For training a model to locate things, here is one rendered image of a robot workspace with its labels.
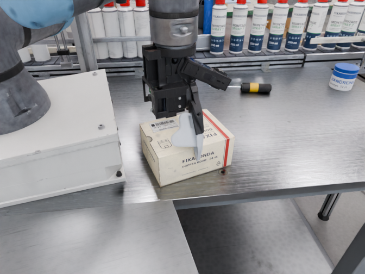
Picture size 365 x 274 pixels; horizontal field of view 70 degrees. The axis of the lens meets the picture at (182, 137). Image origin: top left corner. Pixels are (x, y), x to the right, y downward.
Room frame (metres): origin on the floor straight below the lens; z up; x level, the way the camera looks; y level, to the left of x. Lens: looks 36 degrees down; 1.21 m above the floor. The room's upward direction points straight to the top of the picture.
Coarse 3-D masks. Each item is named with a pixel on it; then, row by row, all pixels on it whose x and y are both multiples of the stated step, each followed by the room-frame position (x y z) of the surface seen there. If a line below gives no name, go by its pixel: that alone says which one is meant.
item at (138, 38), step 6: (126, 36) 0.92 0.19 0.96; (132, 36) 0.92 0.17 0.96; (138, 36) 0.92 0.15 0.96; (144, 36) 0.92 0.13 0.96; (150, 36) 0.93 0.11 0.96; (36, 42) 0.88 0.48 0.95; (42, 42) 0.88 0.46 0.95; (48, 42) 0.88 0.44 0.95; (54, 42) 0.89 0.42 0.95; (60, 42) 0.89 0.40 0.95; (66, 42) 0.89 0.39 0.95; (72, 42) 0.89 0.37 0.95
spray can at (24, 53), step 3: (24, 48) 0.90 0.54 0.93; (27, 48) 0.91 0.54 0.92; (18, 51) 0.88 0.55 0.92; (21, 51) 0.89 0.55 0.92; (24, 51) 0.90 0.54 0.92; (27, 51) 0.91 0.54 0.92; (21, 54) 0.89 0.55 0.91; (24, 54) 0.89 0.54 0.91; (27, 54) 0.90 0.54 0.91; (21, 57) 0.89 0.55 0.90; (24, 57) 0.89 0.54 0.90; (27, 57) 0.90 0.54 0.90; (30, 57) 0.92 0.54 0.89; (24, 60) 0.89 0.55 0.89; (27, 60) 0.90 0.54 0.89; (30, 60) 0.91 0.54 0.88; (24, 63) 0.89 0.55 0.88
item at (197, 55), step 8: (264, 48) 1.06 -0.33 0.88; (280, 48) 1.06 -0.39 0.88; (64, 56) 0.97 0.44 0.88; (72, 56) 0.97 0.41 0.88; (192, 56) 0.97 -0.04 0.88; (200, 56) 0.97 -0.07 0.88; (208, 56) 0.97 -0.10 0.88; (216, 56) 0.97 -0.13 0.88; (224, 56) 0.97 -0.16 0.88; (232, 56) 0.97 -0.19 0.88; (240, 56) 0.97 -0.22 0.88; (248, 56) 0.97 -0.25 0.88; (256, 56) 0.98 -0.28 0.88; (24, 64) 0.88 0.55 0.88; (32, 64) 0.88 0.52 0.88; (40, 64) 0.88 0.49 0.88; (48, 64) 0.88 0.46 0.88; (56, 64) 0.89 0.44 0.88
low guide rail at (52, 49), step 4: (28, 48) 0.95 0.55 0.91; (48, 48) 0.95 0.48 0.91; (52, 48) 0.95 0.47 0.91; (56, 48) 0.96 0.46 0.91; (64, 48) 0.96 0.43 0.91; (68, 48) 0.96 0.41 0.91; (72, 48) 0.96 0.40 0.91; (32, 52) 0.95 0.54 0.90; (52, 52) 0.95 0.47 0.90; (56, 52) 0.96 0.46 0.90; (72, 52) 0.96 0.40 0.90
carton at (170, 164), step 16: (208, 112) 0.51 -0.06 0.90; (144, 128) 0.45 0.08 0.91; (160, 128) 0.45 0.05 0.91; (176, 128) 0.45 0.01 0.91; (208, 128) 0.45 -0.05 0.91; (224, 128) 0.45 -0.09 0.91; (144, 144) 0.44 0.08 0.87; (160, 144) 0.40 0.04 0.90; (208, 144) 0.40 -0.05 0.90; (224, 144) 0.41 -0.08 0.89; (160, 160) 0.36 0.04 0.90; (176, 160) 0.37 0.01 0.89; (192, 160) 0.38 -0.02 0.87; (208, 160) 0.40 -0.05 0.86; (224, 160) 0.41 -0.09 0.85; (160, 176) 0.36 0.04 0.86; (176, 176) 0.37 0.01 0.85; (192, 176) 0.38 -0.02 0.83
